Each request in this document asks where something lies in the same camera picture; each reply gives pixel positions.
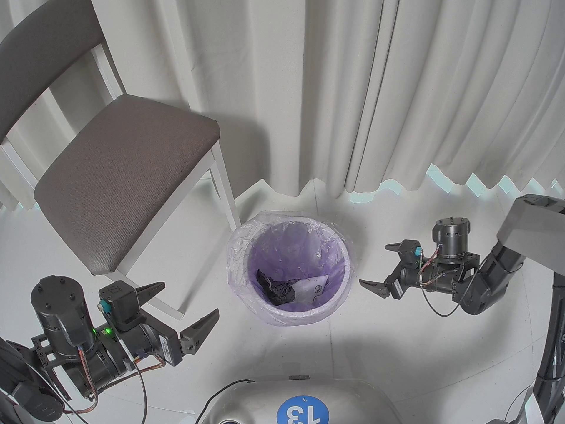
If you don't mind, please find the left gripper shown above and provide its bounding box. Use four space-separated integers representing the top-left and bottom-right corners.
116 282 220 367

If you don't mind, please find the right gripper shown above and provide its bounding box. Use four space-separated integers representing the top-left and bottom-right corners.
359 241 426 300

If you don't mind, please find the clear printed wrapper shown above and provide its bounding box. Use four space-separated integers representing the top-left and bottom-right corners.
289 274 329 304

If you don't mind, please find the purple plastic bag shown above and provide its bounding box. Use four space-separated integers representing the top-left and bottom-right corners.
226 210 356 328

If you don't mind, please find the black plastic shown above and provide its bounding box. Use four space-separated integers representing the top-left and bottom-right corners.
256 269 305 307

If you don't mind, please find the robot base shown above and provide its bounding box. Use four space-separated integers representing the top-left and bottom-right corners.
207 373 400 424

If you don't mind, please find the white trash bin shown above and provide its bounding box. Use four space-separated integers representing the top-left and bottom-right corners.
240 219 354 326

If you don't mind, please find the grey padded white chair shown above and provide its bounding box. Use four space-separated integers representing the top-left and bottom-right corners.
0 0 243 321

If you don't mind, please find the white curtain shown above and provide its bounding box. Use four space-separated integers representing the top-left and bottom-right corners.
344 0 565 200
0 0 400 211

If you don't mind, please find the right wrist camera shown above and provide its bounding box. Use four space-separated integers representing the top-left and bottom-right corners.
397 238 423 265

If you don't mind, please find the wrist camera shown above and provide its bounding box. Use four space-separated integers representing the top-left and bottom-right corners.
98 282 143 331
397 238 423 265

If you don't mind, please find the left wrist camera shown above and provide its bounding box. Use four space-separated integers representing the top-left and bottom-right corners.
98 282 143 331

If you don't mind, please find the black cable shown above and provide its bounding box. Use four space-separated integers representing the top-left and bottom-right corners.
130 360 148 424
421 287 464 318
195 379 257 424

